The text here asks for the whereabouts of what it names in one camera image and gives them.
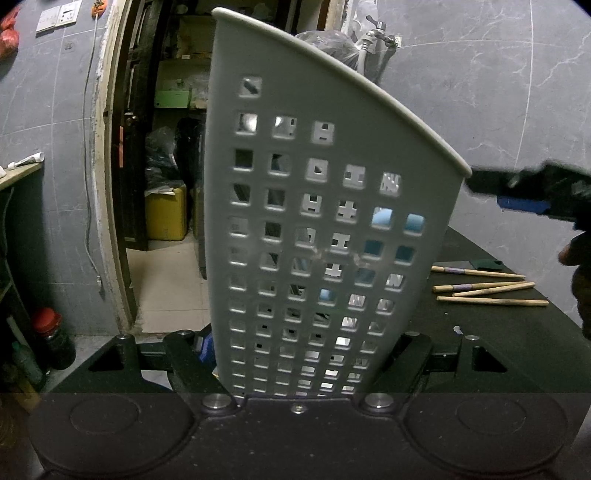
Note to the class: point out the wooden kitchen counter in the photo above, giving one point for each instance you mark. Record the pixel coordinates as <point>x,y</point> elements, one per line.
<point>18,175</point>

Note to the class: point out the grey translucent plastic bag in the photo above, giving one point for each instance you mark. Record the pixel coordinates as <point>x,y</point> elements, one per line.
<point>332,46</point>

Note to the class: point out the red plastic bag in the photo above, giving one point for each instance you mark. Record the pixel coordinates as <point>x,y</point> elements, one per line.
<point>8,39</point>

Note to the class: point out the white door frame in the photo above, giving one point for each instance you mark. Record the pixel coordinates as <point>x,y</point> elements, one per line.
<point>104,138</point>

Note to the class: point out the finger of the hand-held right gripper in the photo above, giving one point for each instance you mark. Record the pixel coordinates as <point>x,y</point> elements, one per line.
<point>489,182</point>

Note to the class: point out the black plastic bag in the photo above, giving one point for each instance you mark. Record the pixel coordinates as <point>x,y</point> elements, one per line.
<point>160,154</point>

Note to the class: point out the person's right hand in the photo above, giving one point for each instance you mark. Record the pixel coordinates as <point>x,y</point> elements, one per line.
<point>575,249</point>

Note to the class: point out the white tube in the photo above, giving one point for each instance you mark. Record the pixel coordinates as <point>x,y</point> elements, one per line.
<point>27,159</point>

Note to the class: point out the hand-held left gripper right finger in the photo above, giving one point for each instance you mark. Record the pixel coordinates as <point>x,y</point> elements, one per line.
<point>406,364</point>

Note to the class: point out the red lidded jar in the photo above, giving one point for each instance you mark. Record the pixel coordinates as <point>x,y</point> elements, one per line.
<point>53,346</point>

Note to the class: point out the wooden shelf unit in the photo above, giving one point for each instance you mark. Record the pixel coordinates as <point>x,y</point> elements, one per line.
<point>184,41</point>

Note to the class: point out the white perforated utensil basket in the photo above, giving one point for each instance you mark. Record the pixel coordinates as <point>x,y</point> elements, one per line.
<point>295,92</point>

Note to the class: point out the dark wooden door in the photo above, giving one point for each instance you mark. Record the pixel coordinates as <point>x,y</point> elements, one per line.
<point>131,138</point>

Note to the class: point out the person's right forearm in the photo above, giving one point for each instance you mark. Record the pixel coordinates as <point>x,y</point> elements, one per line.
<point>584,304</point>

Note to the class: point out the yellow jerry can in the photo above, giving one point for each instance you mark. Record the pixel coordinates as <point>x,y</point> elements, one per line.
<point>166,217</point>

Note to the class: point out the white wall switch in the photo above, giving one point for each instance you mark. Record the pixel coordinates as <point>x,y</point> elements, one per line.
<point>48,19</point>

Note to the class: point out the orange wall hook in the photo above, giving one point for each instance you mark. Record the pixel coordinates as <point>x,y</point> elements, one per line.
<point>100,6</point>

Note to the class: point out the green bottle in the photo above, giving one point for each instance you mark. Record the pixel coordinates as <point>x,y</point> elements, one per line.
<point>25,364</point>

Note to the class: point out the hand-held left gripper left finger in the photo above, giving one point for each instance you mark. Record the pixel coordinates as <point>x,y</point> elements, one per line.
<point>207,355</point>

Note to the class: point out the green box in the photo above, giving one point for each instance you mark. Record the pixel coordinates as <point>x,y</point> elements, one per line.
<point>173,99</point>

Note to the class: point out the metal wall faucet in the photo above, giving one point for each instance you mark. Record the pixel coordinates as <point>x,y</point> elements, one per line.
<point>376,34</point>

